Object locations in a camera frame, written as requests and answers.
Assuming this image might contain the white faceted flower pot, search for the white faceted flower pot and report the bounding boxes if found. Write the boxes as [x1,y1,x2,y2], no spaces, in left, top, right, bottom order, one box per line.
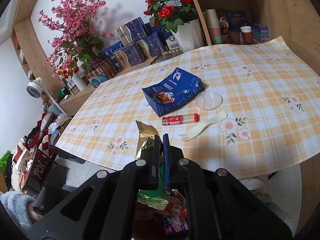
[171,19,204,53]

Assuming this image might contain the red rose plant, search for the red rose plant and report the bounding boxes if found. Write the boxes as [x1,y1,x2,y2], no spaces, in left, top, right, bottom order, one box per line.
[143,0,198,34]

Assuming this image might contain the striped planter box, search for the striped planter box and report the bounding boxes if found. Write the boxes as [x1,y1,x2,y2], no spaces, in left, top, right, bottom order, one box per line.
[85,62,118,88]

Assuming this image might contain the person's left hand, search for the person's left hand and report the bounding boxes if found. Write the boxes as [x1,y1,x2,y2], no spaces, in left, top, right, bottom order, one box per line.
[29,202,42,222]

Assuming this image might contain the flat blue box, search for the flat blue box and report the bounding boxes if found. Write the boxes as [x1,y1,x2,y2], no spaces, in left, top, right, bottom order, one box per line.
[103,41,124,58]

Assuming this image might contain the clear round plastic lid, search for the clear round plastic lid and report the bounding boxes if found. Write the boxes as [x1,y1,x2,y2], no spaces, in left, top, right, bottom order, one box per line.
[195,92,223,111]

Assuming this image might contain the blue snack box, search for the blue snack box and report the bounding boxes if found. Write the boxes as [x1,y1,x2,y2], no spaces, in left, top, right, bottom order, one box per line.
[142,67,204,117]

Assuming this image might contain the person's left forearm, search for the person's left forearm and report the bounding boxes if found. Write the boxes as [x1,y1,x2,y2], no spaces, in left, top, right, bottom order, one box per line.
[0,190,35,234]

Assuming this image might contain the blue red packet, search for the blue red packet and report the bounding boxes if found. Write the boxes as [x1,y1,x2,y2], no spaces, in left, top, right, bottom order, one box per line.
[163,216,188,236]

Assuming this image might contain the yellow plaid floral tablecloth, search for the yellow plaid floral tablecloth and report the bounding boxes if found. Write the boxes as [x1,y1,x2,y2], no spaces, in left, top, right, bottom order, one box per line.
[54,36,320,180]

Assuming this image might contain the white ribbed vase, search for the white ribbed vase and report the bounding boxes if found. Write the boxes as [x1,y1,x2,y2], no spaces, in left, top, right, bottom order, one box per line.
[72,73,87,91]

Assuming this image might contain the small purple box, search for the small purple box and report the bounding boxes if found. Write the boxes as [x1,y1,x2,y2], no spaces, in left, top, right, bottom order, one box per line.
[251,23,271,43]

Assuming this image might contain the red paper cup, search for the red paper cup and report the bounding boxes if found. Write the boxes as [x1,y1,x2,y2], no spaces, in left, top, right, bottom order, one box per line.
[240,26,253,45]

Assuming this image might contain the orange artificial flowers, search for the orange artificial flowers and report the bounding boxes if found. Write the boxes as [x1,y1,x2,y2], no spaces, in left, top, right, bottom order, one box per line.
[54,65,78,80]

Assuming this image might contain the brown plastic cup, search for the brown plastic cup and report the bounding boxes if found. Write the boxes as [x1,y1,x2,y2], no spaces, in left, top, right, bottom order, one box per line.
[229,30,242,45]

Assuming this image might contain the white blue carton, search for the white blue carton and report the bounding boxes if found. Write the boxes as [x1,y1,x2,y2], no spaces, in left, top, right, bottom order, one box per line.
[165,29,182,51]

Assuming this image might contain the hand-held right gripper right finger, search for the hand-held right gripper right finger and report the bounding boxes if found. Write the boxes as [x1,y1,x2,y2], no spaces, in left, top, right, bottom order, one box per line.
[162,134,293,240]

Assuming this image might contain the black stool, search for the black stool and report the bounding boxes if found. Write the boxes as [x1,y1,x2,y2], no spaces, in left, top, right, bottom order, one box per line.
[49,144,86,166]

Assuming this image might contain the pink blossom branch arrangement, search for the pink blossom branch arrangement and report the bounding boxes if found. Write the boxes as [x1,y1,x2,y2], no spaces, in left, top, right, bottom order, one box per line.
[37,0,114,73]

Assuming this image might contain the row of small bottles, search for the row of small bottles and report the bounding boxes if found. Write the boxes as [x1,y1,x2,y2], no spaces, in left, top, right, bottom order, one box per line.
[60,79,78,97]

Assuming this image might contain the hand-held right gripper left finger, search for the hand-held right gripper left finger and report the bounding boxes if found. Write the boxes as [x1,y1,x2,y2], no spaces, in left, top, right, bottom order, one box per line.
[27,134,161,240]

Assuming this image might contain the dark red trash bin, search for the dark red trash bin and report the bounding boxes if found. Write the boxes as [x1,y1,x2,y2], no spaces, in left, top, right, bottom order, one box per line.
[132,189,191,240]

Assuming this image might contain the wooden sideboard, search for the wooden sideboard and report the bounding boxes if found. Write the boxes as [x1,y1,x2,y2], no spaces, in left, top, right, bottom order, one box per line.
[59,62,160,116]

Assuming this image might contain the dark blue illustrated box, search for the dark blue illustrated box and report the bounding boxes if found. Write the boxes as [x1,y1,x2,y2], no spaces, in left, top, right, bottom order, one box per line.
[216,9,248,43]

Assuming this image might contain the red tube package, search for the red tube package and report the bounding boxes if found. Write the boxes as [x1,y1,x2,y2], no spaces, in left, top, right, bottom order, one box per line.
[161,113,199,126]

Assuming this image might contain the pile of clothes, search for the pile of clothes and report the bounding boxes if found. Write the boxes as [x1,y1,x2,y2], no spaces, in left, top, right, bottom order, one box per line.
[0,112,68,193]

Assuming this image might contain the white desk fan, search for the white desk fan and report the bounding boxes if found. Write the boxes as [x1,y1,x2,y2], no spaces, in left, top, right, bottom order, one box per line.
[27,77,73,117]

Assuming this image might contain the green gold foil wrapper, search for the green gold foil wrapper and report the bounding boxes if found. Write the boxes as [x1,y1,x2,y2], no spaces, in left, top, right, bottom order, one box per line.
[135,120,172,209]

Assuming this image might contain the red white packet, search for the red white packet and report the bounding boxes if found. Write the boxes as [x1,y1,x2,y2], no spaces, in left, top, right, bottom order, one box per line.
[167,203,188,218]

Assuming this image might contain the green gold leaf tray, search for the green gold leaf tray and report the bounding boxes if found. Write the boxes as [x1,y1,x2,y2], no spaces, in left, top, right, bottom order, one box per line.
[150,49,184,66]

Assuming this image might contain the white plastic spork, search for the white plastic spork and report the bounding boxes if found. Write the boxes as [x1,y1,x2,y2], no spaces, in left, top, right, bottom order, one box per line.
[179,112,228,142]

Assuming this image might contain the stack of pastel cups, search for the stack of pastel cups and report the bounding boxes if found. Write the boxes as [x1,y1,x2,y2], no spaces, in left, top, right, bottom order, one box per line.
[205,9,223,45]

